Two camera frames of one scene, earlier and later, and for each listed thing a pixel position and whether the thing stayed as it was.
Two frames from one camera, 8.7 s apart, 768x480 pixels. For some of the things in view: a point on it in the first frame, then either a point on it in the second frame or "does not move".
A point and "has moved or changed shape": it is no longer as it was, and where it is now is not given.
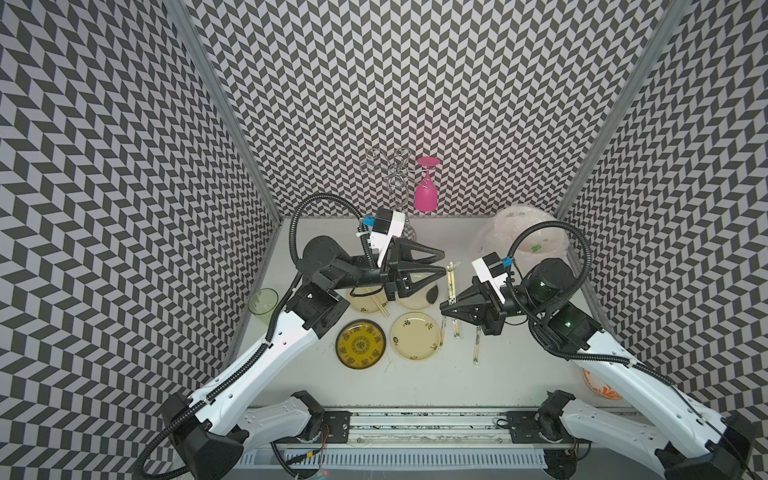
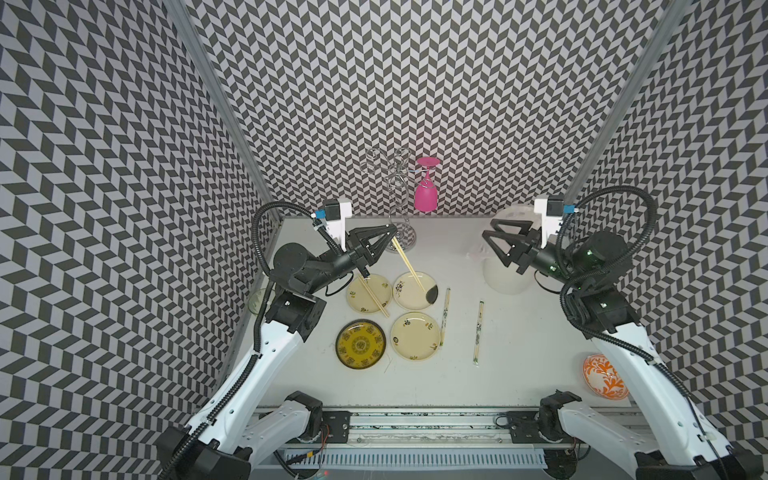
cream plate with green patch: [420, 300] does not move
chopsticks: [443, 327] does not move
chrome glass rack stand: [397, 166] does not move
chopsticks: [476, 360] does not move
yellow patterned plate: [360, 344] does not move
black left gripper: [400, 251] -> [358, 236]
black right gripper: [485, 307] -> [517, 243]
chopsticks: [452, 300] has moved or changed shape
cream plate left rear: [368, 299] does not move
